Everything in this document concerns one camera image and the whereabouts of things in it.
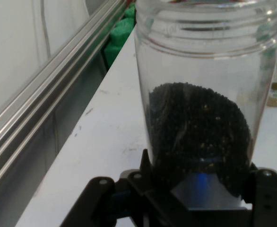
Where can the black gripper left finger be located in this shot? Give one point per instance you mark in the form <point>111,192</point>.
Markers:
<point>100,196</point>

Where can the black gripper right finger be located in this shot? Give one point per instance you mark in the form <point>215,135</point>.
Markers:
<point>268,201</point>

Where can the clear jar with black beads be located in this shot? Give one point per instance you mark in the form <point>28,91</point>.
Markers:
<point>200,94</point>

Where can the green foam block beside rail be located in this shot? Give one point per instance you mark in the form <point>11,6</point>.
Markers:
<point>119,33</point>

